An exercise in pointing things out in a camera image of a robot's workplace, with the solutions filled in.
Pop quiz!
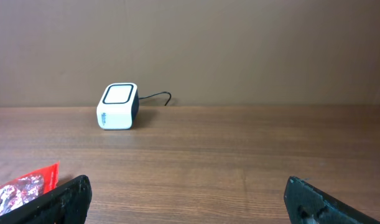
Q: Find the black scanner cable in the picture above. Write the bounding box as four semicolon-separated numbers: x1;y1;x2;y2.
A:
138;91;172;106

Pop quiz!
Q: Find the red candy bag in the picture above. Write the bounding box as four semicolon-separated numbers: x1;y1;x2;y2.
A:
0;162;60;216

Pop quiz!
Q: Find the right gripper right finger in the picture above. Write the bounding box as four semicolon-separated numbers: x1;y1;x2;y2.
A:
284;176;380;224

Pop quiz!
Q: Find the white barcode scanner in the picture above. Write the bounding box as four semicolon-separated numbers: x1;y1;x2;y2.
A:
96;83;139;130

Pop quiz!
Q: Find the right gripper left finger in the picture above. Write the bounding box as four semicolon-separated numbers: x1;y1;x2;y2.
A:
0;175;92;224

